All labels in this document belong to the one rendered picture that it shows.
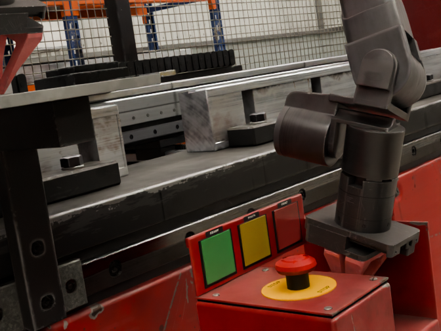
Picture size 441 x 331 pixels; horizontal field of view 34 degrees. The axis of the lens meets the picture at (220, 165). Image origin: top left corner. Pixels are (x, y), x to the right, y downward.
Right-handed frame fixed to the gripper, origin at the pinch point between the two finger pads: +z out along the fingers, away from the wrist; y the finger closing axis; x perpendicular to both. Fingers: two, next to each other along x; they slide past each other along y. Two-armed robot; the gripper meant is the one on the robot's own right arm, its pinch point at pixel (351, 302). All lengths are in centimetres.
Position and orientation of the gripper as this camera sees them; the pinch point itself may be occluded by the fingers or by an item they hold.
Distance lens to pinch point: 80.6
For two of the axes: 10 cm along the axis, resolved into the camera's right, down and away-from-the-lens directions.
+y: -7.7, -2.4, 6.0
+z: -0.7, 9.5, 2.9
